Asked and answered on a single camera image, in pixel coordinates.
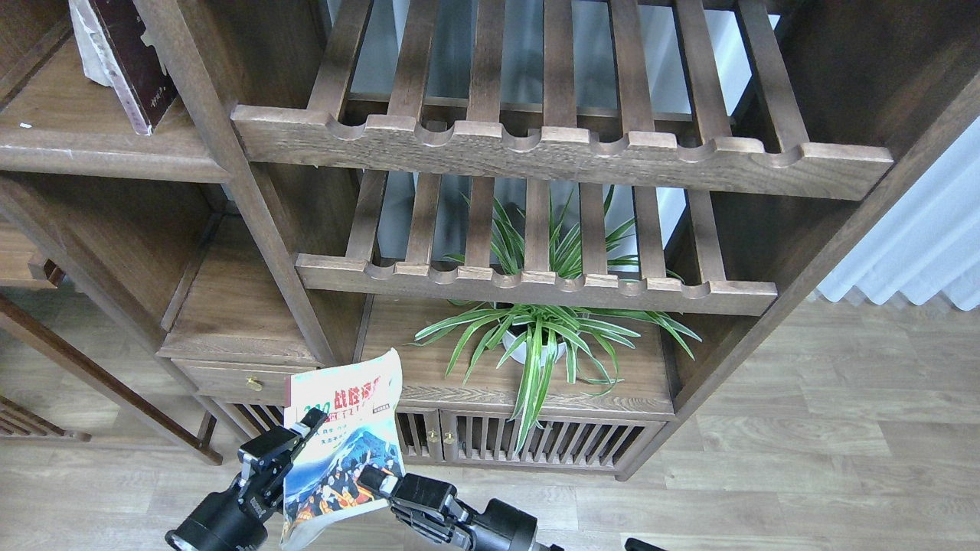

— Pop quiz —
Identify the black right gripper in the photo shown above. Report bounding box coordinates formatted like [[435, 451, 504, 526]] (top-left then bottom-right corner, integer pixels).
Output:
[[358, 466, 563, 550]]

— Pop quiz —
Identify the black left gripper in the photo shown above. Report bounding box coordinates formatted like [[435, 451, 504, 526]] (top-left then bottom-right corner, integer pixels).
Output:
[[165, 408, 328, 550]]

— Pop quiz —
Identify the colorful illustrated paperback book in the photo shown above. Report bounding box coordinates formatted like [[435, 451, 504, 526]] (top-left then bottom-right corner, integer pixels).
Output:
[[280, 348, 405, 550]]

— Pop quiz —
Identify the maroon hardcover book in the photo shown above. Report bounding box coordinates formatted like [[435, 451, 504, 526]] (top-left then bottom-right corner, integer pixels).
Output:
[[88, 1, 178, 135]]

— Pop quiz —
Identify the yellow green cover book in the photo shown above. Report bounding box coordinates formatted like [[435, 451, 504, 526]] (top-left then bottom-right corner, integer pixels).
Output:
[[69, 1, 118, 87]]

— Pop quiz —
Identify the right slatted cabinet door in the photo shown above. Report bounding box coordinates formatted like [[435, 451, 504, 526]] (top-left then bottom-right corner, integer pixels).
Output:
[[426, 411, 662, 475]]

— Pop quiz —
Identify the slatted cabinet door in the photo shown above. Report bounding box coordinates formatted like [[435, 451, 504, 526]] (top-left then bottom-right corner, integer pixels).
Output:
[[216, 399, 443, 462], [426, 411, 662, 475]]

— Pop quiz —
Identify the left slatted cabinet door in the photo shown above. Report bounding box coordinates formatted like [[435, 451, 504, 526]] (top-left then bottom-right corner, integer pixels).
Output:
[[216, 399, 443, 462]]

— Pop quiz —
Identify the wooden drawer with brass knob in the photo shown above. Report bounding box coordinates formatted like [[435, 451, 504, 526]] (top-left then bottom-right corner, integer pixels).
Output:
[[174, 358, 315, 406]]

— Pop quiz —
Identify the white plant pot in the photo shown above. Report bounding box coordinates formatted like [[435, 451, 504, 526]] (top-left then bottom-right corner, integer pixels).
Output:
[[501, 325, 567, 365]]

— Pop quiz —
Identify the green spider plant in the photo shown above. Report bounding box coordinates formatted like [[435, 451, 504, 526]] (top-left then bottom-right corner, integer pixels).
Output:
[[410, 195, 701, 447]]

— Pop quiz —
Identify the dark wooden bookshelf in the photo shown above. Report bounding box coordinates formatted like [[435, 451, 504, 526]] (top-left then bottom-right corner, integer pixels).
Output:
[[2, 1, 978, 481]]

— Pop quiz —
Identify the dark wooden side furniture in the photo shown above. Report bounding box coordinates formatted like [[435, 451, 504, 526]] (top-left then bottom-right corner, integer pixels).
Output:
[[2, 220, 223, 465]]

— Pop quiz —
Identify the white pleated curtain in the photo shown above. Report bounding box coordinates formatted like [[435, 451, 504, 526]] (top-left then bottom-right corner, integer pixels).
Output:
[[816, 121, 979, 311]]

